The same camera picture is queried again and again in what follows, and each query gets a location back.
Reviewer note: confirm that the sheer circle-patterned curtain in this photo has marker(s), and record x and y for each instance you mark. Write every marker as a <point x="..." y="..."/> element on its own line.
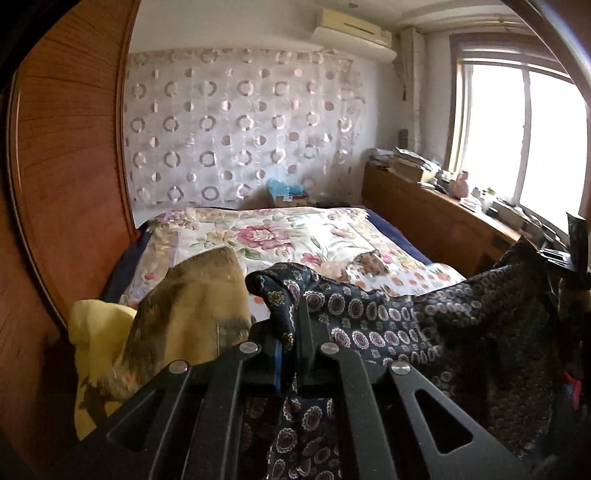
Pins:
<point x="231" y="129"/>

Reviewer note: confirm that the long wooden cabinet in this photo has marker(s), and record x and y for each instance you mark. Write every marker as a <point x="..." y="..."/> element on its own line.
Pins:
<point x="425" y="217"/>

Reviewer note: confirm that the orange-print bed sheet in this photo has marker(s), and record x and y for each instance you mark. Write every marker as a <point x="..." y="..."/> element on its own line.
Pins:
<point x="415" y="281"/>

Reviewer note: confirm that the wooden wardrobe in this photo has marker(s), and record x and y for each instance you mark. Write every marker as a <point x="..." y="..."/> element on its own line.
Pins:
<point x="69" y="138"/>

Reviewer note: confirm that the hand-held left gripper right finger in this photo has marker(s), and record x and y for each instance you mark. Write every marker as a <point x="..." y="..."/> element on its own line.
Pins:
<point x="309" y="364"/>

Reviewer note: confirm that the pile of papers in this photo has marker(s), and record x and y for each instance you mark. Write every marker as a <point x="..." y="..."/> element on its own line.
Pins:
<point x="406" y="164"/>

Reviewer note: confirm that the window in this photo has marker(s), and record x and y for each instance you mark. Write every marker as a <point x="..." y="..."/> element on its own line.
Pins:
<point x="498" y="129"/>

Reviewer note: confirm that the small green plant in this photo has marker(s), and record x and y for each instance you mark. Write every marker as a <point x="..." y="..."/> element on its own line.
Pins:
<point x="490" y="191"/>

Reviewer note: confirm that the floral quilt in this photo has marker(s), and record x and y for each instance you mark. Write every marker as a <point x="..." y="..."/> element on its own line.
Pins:
<point x="277" y="235"/>

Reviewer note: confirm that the mustard brown cloth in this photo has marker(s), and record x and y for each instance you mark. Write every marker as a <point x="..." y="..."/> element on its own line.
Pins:
<point x="194" y="304"/>

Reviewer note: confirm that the dark circle-patterned garment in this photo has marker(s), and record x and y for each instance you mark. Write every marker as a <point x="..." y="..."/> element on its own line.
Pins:
<point x="369" y="318"/>

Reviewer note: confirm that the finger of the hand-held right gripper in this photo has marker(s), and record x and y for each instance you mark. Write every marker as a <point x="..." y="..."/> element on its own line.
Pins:
<point x="556" y="258"/>

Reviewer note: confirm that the yellow cloth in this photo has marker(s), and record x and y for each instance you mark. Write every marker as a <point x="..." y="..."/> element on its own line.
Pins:
<point x="97" y="332"/>

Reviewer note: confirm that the pink figurine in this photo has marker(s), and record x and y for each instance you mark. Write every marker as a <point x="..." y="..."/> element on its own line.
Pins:
<point x="460" y="184"/>

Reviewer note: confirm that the cardboard box with blue tissue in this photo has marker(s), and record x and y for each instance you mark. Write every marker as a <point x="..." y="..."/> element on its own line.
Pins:
<point x="286" y="194"/>

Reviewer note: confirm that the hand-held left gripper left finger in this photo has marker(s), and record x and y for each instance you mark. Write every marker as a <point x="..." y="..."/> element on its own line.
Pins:
<point x="277" y="369"/>

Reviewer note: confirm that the cream air conditioner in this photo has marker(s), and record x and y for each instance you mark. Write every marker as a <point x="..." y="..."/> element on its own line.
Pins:
<point x="355" y="34"/>

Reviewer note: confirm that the wrapped air conditioner pipe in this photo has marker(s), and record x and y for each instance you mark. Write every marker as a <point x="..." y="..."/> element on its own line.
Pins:
<point x="413" y="92"/>

